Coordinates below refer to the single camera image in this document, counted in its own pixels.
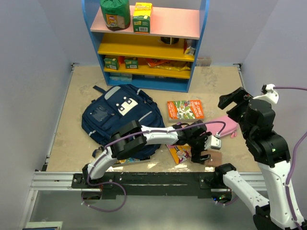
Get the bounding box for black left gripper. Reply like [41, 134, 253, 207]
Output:
[187, 132, 212, 164]

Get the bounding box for brown leather wallet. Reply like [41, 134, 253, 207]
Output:
[204, 150, 222, 167]

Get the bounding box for orange Treehouse book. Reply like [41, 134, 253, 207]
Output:
[167, 100, 205, 123]

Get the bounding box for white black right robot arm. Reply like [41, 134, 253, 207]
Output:
[213, 84, 307, 230]

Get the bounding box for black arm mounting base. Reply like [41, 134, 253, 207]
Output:
[71, 172, 234, 203]

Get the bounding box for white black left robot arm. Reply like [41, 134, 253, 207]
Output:
[82, 121, 214, 188]

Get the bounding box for purple Roald Dahl book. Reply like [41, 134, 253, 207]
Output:
[167, 144, 191, 164]

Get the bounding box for pink pencil case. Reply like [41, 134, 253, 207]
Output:
[206, 115, 238, 138]

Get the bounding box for small box behind shelf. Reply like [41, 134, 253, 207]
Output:
[196, 57, 212, 67]

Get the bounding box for small snack pouch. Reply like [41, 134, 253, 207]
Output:
[184, 39, 196, 56]

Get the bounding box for blue shelf unit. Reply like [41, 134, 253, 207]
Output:
[81, 0, 210, 92]

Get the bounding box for orange yellow snack packets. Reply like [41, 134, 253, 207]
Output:
[145, 58, 190, 71]

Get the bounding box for small green box right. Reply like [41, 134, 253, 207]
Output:
[124, 57, 139, 69]

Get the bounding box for small green box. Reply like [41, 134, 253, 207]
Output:
[124, 57, 139, 69]
[104, 55, 119, 70]

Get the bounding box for small green box left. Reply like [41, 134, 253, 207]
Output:
[104, 55, 119, 70]

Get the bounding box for yellow green carton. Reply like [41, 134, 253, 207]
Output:
[132, 2, 153, 34]

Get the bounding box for green cylindrical package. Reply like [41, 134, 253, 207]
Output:
[100, 0, 130, 31]

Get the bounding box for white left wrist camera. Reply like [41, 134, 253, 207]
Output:
[206, 135, 222, 150]

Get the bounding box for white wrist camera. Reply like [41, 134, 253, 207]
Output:
[260, 84, 279, 104]
[206, 135, 222, 150]

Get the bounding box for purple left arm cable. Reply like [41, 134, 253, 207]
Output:
[86, 120, 227, 187]

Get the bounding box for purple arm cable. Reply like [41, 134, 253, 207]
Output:
[86, 120, 227, 187]
[271, 85, 307, 230]

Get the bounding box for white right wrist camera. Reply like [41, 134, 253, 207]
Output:
[260, 84, 279, 104]

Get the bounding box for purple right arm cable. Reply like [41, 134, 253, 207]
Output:
[271, 85, 307, 230]

